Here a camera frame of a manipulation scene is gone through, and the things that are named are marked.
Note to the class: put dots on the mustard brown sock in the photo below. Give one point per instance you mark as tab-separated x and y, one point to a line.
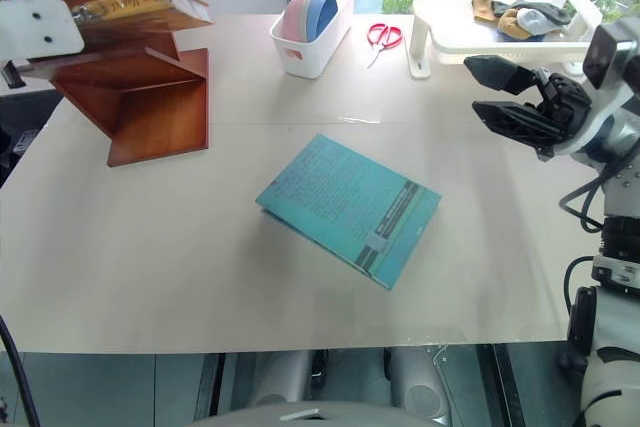
484	9
511	27

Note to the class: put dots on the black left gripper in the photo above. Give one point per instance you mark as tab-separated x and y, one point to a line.
12	78

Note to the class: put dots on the light grey sock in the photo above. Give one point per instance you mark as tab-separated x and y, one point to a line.
535	22

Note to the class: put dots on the pink and blue plates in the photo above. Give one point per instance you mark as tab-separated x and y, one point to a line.
296	17

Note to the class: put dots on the teal paperback book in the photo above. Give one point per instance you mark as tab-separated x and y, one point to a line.
345	207

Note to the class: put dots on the silver rounded robot leg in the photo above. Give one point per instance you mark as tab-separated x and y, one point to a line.
420	382
285	377

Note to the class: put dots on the white plastic rack tray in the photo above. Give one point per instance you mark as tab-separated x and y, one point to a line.
450	44

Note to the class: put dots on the grey robot torso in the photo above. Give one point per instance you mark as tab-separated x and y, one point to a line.
320	414

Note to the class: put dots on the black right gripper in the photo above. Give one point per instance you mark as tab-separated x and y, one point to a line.
567	102

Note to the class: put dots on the white plastic storage bin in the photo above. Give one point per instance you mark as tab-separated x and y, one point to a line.
307	54

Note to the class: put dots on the brown wooden bookshelf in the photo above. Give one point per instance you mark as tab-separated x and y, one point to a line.
155	112

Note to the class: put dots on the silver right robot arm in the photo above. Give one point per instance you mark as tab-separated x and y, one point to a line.
622	187

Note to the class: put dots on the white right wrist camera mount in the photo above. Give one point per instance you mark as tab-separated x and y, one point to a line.
627	37

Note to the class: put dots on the blue plate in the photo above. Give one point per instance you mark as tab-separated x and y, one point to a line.
320	14

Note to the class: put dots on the dark grey sock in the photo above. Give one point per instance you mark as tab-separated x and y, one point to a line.
547	11

